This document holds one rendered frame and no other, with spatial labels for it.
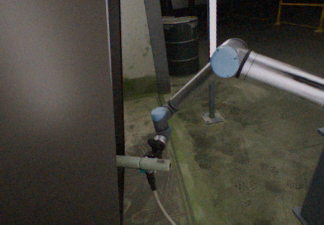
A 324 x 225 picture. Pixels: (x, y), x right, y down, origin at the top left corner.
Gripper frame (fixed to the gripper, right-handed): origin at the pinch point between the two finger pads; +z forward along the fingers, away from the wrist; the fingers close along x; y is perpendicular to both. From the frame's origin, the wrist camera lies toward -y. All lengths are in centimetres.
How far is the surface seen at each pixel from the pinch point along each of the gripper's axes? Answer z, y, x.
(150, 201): -15, 48, 11
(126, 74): -161, 8, 88
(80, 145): 39, -49, -8
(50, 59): 39, -67, -9
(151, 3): -177, -73, 44
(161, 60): -180, -4, 42
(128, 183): -26, 48, 32
